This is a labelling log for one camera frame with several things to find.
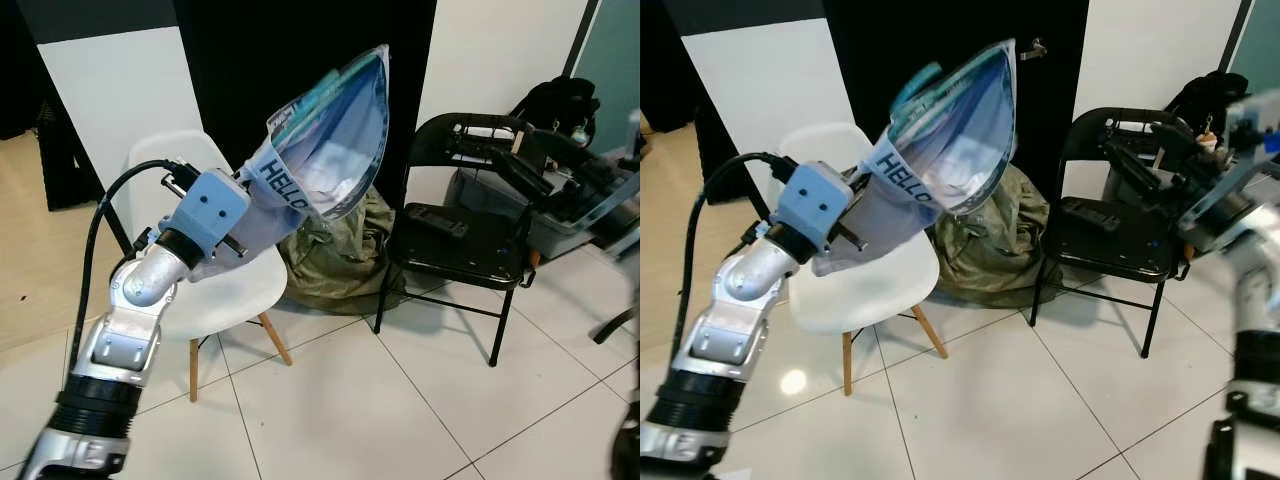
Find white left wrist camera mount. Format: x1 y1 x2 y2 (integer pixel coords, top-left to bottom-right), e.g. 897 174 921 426
160 167 252 264
775 160 856 253

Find olive green bag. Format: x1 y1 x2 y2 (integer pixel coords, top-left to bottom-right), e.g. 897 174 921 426
277 185 403 317
925 165 1041 309

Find black folding chair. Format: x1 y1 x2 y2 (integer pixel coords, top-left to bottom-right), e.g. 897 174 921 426
1028 106 1193 359
372 112 543 368

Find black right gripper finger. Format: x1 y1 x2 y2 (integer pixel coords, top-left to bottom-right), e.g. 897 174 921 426
1127 150 1194 196
490 148 557 198
522 128 599 173
1152 125 1214 166

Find black remote control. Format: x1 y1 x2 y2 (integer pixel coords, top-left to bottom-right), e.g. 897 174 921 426
418 212 471 241
1065 205 1119 233

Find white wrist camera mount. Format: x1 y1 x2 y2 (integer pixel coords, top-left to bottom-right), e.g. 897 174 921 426
1180 88 1280 236
775 160 856 253
618 105 641 171
160 167 252 264

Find black door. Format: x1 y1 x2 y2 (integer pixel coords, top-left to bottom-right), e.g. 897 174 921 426
172 0 438 201
820 0 1091 181

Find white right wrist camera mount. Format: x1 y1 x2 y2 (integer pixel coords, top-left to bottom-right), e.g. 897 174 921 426
1180 88 1280 236
618 105 641 171

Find grey shorts with lettered waistband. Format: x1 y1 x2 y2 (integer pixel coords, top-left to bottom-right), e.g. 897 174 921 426
190 44 393 283
810 38 1019 279

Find teal plastic hanger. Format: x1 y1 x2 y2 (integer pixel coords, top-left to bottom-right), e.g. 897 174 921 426
888 60 946 126
272 68 351 136

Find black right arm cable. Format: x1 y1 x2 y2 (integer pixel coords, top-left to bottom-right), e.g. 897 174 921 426
590 308 637 346

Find black backpack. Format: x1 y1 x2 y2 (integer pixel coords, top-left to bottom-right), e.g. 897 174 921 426
508 77 603 143
1165 70 1251 136

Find black electronic device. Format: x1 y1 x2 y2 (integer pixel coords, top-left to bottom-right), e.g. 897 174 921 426
1098 118 1166 153
448 122 531 163

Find white shell chair wooden legs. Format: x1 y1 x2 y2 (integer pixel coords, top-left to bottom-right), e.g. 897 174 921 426
775 122 949 396
127 130 297 404

